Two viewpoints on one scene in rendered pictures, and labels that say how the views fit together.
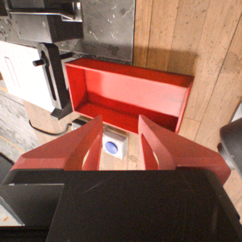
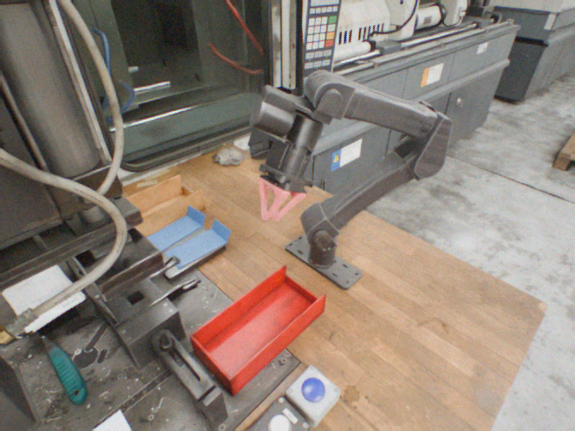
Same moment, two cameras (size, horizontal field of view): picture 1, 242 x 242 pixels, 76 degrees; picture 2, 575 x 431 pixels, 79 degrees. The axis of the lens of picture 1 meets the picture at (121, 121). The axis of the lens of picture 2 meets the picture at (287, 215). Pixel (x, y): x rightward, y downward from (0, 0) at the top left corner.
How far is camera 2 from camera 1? 71 cm
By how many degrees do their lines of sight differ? 96
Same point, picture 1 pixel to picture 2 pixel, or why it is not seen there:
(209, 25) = (263, 265)
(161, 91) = (281, 303)
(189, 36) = (261, 274)
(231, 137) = (307, 228)
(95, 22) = (192, 317)
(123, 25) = (218, 300)
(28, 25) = (144, 321)
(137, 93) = (269, 321)
